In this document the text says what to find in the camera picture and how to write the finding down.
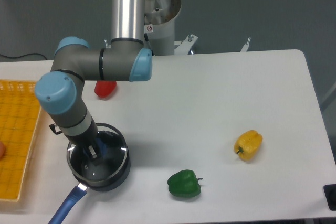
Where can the yellow woven basket tray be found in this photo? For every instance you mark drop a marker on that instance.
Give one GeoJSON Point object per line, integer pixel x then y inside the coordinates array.
{"type": "Point", "coordinates": [20, 112]}

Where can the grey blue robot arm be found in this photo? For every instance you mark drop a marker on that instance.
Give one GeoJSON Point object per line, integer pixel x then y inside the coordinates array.
{"type": "Point", "coordinates": [59, 92]}

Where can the green bell pepper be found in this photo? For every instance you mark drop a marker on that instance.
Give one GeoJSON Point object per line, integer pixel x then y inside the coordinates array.
{"type": "Point", "coordinates": [184, 184]}

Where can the dark saucepan blue handle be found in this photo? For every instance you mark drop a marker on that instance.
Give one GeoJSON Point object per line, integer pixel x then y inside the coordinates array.
{"type": "Point", "coordinates": [78, 192]}

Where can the white metal base frame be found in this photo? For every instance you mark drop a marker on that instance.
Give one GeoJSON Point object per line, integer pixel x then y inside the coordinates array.
{"type": "Point", "coordinates": [184, 47]}

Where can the black device at table edge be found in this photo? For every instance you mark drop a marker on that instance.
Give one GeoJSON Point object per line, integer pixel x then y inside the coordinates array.
{"type": "Point", "coordinates": [330, 194]}

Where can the yellow bell pepper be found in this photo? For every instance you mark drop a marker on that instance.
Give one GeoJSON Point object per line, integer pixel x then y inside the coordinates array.
{"type": "Point", "coordinates": [248, 144]}

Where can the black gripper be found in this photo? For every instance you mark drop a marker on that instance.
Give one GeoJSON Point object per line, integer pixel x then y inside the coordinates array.
{"type": "Point", "coordinates": [95, 148]}

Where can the glass lid blue knob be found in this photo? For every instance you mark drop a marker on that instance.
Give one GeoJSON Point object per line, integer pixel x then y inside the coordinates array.
{"type": "Point", "coordinates": [115, 164]}

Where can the red bell pepper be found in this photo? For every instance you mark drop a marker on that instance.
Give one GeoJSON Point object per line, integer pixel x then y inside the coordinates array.
{"type": "Point", "coordinates": [104, 88]}

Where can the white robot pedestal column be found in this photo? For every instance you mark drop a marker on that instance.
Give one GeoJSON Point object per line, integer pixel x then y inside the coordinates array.
{"type": "Point", "coordinates": [160, 16]}

